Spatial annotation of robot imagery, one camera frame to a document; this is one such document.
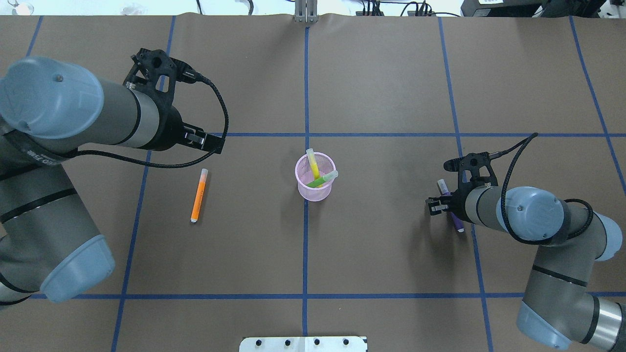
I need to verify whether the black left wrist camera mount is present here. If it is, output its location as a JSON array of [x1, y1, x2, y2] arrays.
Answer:
[[123, 47, 201, 107]]

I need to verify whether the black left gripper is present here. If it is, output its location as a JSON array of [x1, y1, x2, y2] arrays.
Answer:
[[156, 107, 225, 154]]

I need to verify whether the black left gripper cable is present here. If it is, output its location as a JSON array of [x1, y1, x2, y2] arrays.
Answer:
[[64, 73, 229, 169]]

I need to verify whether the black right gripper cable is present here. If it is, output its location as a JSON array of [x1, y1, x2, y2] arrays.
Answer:
[[489, 132, 594, 245]]

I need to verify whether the purple highlighter pen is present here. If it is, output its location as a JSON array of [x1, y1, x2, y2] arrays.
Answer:
[[437, 179, 465, 233]]

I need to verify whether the green highlighter pen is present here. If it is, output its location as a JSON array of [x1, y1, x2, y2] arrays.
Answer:
[[306, 170, 338, 189]]

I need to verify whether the white pedestal column base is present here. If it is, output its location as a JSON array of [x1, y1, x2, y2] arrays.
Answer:
[[239, 336, 369, 352]]

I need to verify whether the orange highlighter pen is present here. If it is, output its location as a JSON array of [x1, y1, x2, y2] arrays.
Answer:
[[190, 169, 209, 223]]

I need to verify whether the aluminium frame post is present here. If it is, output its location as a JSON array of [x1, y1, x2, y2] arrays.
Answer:
[[293, 0, 319, 24]]

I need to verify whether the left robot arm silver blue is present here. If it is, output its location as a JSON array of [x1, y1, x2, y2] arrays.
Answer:
[[0, 48, 229, 309]]

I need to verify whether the yellow highlighter pen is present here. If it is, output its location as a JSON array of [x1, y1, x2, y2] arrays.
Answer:
[[306, 149, 320, 180]]

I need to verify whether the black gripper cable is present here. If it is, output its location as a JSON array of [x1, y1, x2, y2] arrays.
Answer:
[[64, 73, 229, 169], [489, 132, 594, 245]]

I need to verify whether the pink mesh pen holder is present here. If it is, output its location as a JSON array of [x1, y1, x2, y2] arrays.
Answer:
[[294, 152, 337, 202]]

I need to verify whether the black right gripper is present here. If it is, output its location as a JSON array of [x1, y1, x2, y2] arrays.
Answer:
[[425, 189, 470, 218]]

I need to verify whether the black box with label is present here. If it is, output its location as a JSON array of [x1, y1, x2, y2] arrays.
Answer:
[[461, 0, 543, 18]]

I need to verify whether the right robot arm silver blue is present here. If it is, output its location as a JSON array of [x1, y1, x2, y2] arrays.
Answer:
[[425, 186, 625, 352]]

